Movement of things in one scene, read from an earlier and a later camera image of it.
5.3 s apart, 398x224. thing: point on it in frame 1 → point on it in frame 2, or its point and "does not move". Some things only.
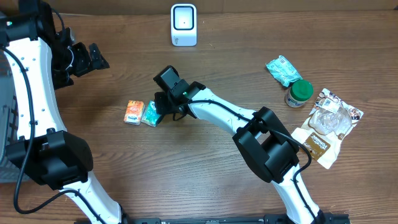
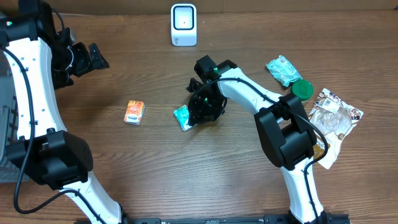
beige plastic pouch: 329,120 does not move
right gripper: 163,108 → 204,115
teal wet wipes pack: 283,71 does not move
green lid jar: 300,91 does not move
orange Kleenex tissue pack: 134,112 does not move
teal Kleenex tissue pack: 150,116 → 181,114
